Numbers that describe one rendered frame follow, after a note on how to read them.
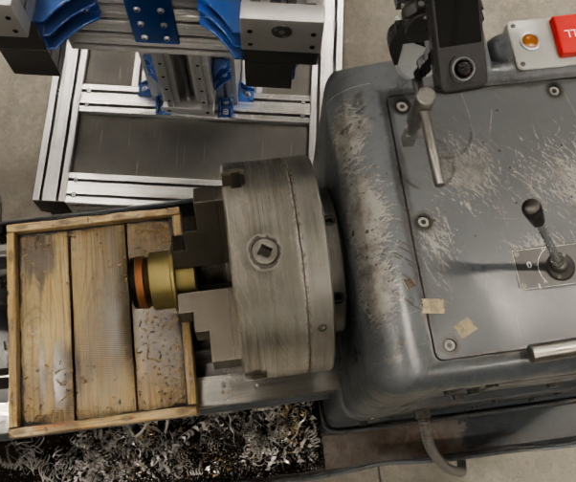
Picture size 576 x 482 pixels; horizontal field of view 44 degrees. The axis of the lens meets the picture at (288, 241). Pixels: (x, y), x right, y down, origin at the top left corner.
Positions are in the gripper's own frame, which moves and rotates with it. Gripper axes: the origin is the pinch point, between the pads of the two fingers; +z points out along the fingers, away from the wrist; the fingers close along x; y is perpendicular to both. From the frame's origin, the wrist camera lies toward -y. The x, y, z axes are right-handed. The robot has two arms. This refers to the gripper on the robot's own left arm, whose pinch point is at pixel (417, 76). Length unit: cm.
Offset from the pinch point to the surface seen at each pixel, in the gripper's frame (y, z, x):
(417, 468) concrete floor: -46, 138, -19
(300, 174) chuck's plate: -3.3, 16.5, 13.2
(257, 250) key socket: -13.5, 14.2, 20.3
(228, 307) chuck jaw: -17.4, 27.0, 25.2
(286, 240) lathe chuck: -12.9, 14.0, 16.6
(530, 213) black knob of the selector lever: -18.5, -1.9, -7.7
